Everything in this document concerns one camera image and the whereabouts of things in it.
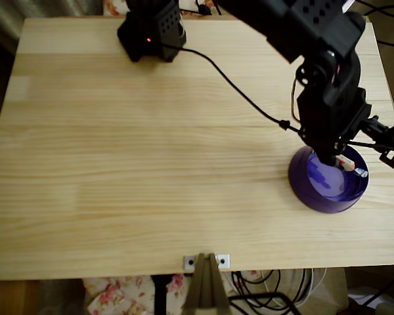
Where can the purple plastic bowl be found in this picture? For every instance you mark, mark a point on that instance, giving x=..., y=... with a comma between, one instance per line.
x=307, y=193

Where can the floral patterned cloth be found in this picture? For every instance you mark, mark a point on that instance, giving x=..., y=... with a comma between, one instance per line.
x=118, y=295

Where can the white metal bracket plate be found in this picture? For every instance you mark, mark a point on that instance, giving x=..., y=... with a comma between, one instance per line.
x=189, y=262

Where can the black table leg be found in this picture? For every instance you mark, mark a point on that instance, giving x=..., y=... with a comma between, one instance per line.
x=161, y=295

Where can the olive camera stand legs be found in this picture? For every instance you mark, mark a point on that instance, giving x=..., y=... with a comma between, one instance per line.
x=203, y=288

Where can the floral patterned cushion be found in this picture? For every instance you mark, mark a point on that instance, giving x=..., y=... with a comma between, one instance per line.
x=113, y=7

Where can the small white object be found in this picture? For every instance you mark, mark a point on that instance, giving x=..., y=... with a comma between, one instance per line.
x=344, y=161

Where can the white paper sheets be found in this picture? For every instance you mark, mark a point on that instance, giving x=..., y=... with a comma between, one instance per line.
x=362, y=298

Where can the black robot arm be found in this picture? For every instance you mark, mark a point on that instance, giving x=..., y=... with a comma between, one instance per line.
x=315, y=26

